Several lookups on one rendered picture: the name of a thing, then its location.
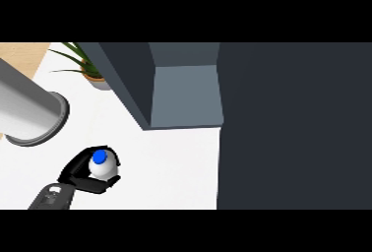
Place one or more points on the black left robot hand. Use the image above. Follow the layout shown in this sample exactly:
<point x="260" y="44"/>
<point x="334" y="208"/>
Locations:
<point x="77" y="165"/>

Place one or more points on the white bottle with blue cap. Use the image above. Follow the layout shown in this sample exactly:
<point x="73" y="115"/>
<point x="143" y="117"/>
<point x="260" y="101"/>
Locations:
<point x="102" y="167"/>

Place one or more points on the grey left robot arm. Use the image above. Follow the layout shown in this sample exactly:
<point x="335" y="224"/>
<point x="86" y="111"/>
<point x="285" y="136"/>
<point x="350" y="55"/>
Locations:
<point x="50" y="197"/>

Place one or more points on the dark grey cabinet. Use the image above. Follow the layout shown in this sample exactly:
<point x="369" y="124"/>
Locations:
<point x="164" y="88"/>

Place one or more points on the large grey cylinder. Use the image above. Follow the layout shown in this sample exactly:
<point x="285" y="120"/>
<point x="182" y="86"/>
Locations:
<point x="27" y="108"/>

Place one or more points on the green potted plant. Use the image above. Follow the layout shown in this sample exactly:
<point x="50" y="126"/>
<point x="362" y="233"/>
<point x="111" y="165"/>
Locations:
<point x="87" y="67"/>

